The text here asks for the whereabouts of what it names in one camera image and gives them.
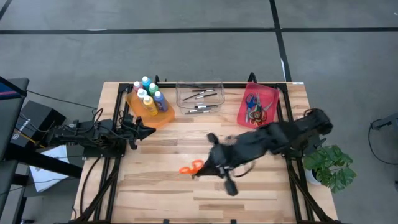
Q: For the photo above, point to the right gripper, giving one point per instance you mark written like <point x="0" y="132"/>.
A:
<point x="222" y="157"/>

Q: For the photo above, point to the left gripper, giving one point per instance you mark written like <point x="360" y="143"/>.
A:
<point x="130" y="133"/>

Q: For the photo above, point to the yellow paint bottle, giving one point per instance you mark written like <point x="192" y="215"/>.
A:
<point x="150" y="105"/>

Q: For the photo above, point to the white paint bottle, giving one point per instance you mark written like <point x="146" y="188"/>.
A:
<point x="141" y="93"/>

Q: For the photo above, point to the green paint bottle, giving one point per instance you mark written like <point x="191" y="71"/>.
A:
<point x="153" y="88"/>

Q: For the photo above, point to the pink paint bottle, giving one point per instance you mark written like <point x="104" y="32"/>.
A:
<point x="137" y="85"/>

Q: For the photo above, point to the light blue paint bottle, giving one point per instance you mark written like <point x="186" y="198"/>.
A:
<point x="146" y="81"/>

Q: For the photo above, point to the thin dark paintbrush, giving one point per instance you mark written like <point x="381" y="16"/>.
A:
<point x="199" y="111"/>
<point x="193" y="96"/>

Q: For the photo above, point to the black brush silver ferrule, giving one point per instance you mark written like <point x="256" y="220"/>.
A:
<point x="206" y="95"/>

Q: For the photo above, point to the black paintbrush silver ferrule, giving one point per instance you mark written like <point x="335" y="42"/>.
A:
<point x="203" y="90"/>

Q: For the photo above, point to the black red-lined scissors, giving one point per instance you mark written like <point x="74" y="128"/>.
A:
<point x="263" y="116"/>

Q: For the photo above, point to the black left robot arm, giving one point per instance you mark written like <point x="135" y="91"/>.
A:
<point x="90" y="133"/>

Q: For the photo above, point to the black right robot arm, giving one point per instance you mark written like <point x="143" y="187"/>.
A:
<point x="280" y="137"/>

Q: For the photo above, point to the orange translucent plastic bin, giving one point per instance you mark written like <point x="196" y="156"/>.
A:
<point x="161" y="119"/>

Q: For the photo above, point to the clear plastic bin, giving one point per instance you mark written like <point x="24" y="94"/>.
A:
<point x="182" y="109"/>

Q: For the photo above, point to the black table edge clamp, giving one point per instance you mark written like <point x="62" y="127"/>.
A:
<point x="233" y="221"/>
<point x="166" y="221"/>

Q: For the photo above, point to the red translucent plastic bin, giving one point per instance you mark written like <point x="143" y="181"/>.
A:
<point x="258" y="105"/>

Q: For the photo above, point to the white plant pot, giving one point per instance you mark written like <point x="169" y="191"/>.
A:
<point x="311" y="178"/>

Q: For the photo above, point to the white paper sheet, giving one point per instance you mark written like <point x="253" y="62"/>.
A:
<point x="46" y="174"/>

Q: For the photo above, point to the black cardboard box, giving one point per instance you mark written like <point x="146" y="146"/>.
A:
<point x="34" y="116"/>

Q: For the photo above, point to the green leafy plant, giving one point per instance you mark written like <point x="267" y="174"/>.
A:
<point x="329" y="168"/>

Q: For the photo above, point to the black side desk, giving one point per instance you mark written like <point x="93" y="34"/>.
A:
<point x="9" y="124"/>

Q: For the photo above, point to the grey chair base leg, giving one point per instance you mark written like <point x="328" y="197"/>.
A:
<point x="387" y="121"/>

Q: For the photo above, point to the black aluminium rig frame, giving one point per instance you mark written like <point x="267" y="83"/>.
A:
<point x="168" y="84"/>

